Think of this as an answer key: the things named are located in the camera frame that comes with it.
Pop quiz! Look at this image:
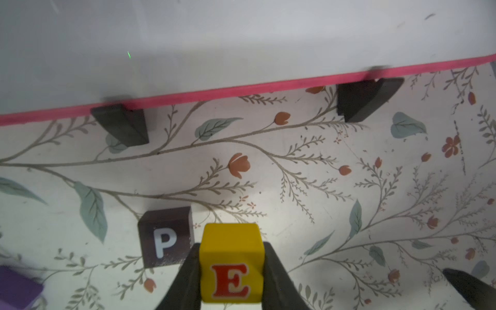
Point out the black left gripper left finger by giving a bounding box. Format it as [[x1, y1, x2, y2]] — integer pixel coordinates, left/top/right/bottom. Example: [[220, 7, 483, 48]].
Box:
[[156, 243, 202, 310]]

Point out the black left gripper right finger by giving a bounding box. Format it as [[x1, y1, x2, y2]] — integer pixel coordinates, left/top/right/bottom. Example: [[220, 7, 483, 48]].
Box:
[[262, 242, 309, 310]]

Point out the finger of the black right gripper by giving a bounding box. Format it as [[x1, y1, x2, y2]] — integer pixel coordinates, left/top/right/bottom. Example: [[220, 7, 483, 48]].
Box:
[[443, 268, 495, 310]]

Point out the yellow E block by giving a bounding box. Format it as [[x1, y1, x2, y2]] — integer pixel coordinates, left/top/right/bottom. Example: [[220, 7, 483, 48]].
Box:
[[199, 223, 265, 304]]

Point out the dark brown P block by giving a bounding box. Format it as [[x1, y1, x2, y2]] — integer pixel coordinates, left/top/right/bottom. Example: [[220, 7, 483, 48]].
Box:
[[138, 206, 195, 269]]

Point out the purple Y block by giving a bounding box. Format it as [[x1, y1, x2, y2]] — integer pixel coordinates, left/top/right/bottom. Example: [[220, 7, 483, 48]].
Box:
[[0, 266, 43, 310]]

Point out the black whiteboard foot left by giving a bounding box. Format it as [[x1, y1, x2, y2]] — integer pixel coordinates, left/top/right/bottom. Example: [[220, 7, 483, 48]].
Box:
[[90, 104, 149, 147]]

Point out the black whiteboard foot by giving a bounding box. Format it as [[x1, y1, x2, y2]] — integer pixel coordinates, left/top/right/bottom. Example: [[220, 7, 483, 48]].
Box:
[[90, 104, 149, 147], [337, 77, 405, 123]]

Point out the black whiteboard foot right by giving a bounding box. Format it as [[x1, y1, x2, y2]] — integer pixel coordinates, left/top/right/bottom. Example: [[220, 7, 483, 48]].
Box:
[[337, 77, 405, 123]]

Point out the pink framed whiteboard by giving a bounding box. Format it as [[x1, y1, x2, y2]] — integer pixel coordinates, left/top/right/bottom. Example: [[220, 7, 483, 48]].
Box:
[[1, 1, 495, 125]]

